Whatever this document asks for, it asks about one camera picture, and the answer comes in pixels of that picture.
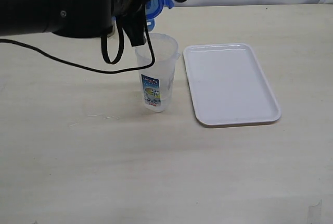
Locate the blue plastic lid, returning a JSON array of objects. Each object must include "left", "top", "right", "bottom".
[{"left": 145, "top": 0, "right": 174, "bottom": 32}]

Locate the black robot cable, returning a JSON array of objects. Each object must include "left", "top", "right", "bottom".
[{"left": 0, "top": 13, "right": 156, "bottom": 74}]

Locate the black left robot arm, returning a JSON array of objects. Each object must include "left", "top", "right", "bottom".
[{"left": 1, "top": 0, "right": 187, "bottom": 47}]

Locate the clear plastic tall container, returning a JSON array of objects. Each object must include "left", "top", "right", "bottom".
[{"left": 139, "top": 33, "right": 180, "bottom": 113}]

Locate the white rectangular plastic tray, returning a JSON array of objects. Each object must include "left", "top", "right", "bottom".
[{"left": 183, "top": 43, "right": 281, "bottom": 127}]

